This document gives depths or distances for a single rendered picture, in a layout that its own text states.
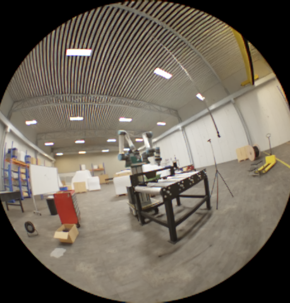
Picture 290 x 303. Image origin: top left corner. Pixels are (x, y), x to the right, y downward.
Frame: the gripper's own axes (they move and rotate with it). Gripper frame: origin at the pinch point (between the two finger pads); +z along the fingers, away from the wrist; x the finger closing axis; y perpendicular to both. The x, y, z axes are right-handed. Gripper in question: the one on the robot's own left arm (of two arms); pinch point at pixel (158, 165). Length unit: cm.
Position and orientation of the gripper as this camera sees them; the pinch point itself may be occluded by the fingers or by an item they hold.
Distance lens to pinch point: 186.0
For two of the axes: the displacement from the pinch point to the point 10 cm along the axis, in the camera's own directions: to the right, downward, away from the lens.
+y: 5.0, -0.4, -8.7
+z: 0.9, 10.0, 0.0
